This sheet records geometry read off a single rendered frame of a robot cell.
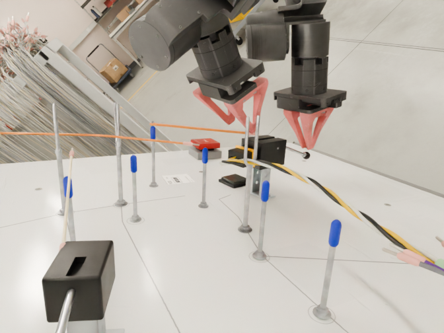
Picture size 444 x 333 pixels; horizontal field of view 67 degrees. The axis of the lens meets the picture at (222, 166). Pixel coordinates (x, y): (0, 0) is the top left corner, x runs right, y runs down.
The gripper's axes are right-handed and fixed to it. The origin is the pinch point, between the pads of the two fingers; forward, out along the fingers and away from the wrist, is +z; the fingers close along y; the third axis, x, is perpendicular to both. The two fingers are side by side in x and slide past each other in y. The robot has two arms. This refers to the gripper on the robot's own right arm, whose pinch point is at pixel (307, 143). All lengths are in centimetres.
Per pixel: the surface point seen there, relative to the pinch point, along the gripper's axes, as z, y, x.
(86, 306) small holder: -6.0, 15.9, -43.0
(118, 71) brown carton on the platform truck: 64, -673, 248
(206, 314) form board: 0.7, 16.2, -34.9
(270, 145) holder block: -3.8, 2.1, -11.7
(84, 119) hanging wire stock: 2, -65, -18
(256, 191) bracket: 4.6, -0.6, -12.4
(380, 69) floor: 18, -75, 179
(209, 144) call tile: 2.8, -20.2, -6.5
